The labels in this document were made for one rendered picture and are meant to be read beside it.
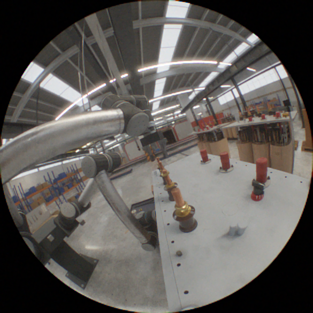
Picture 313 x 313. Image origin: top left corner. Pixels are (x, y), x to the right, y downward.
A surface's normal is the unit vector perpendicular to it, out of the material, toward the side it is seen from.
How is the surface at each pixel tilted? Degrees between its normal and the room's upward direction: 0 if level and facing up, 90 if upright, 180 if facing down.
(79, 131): 114
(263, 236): 0
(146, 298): 0
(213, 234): 0
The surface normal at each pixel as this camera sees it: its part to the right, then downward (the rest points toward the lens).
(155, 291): -0.37, -0.92
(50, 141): 0.77, 0.22
